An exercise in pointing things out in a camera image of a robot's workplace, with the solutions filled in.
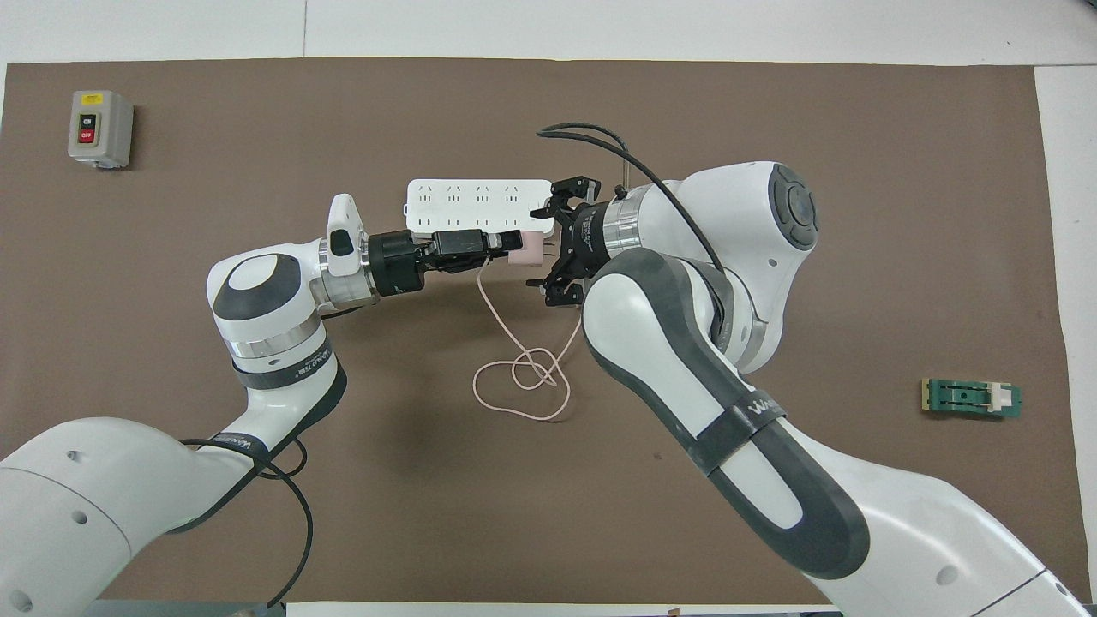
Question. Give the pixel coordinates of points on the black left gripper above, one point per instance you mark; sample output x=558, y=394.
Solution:
x=428, y=255

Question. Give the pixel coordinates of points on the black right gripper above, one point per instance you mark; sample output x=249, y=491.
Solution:
x=583, y=240

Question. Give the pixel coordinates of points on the pink charger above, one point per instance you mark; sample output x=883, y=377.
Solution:
x=527, y=248

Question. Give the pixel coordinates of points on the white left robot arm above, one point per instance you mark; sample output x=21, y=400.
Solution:
x=257, y=300

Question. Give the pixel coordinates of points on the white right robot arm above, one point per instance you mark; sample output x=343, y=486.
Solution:
x=668, y=343

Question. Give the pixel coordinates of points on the brown table mat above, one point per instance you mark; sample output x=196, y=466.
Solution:
x=428, y=514

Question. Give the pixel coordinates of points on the grey on-off switch box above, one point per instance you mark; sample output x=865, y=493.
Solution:
x=98, y=128

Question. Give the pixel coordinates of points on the green knife switch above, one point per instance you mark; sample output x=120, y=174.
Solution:
x=964, y=398

